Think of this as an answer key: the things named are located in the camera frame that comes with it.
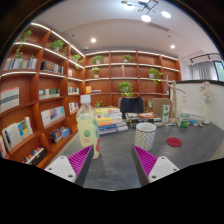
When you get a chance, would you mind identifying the grey curtain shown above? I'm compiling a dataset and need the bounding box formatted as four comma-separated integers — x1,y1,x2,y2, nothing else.
190,60,215,81

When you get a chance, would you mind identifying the white vase with flowers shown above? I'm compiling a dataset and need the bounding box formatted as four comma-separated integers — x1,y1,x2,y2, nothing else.
199,80,213,125

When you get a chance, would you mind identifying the window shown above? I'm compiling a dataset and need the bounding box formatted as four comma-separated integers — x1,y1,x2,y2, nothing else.
213,59,224,83

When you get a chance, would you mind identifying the white box stack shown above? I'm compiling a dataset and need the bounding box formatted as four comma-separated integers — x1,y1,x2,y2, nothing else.
181,108,205,124

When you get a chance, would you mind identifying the branched ceiling lamp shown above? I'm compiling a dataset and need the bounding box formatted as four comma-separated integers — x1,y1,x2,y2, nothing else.
120,0,173,23

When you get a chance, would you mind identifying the black ceiling track rail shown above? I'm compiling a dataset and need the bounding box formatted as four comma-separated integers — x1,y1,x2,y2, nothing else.
188,52,222,65

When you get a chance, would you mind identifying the flat round red coaster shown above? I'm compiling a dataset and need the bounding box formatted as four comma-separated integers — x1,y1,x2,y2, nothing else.
166,136,183,148

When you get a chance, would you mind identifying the white patterned mug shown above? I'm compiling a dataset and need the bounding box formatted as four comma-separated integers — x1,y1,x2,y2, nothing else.
134,122,157,152

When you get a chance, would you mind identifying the ceiling air vent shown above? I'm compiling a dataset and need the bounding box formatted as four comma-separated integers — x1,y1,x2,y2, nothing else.
148,22,170,33

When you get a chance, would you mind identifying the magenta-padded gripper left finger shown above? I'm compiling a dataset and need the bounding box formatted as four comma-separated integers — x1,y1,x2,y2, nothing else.
44,144,95,187

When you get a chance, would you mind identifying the wooden shelf unit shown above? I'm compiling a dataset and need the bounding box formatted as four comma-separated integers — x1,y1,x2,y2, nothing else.
0,21,183,168

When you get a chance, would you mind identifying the wooden artist mannequin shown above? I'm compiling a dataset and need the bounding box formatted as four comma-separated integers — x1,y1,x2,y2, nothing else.
165,74,187,124

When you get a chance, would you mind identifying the small green white box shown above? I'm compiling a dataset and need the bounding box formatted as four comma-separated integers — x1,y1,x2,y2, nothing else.
177,114,190,128

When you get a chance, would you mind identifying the yellow drink bottle white cap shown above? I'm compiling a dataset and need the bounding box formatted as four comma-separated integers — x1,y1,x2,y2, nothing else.
75,94,102,160

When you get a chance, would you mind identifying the tall green white carton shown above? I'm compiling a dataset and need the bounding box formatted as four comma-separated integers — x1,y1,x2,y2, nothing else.
160,104,171,124

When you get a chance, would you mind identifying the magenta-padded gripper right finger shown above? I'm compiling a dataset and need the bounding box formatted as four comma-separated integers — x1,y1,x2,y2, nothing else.
130,144,181,187

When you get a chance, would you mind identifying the dark book stack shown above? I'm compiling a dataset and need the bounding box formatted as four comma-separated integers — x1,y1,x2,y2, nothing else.
124,112,163,129

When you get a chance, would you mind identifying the colourful book stack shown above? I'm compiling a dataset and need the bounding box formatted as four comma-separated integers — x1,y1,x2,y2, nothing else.
94,107,129,136

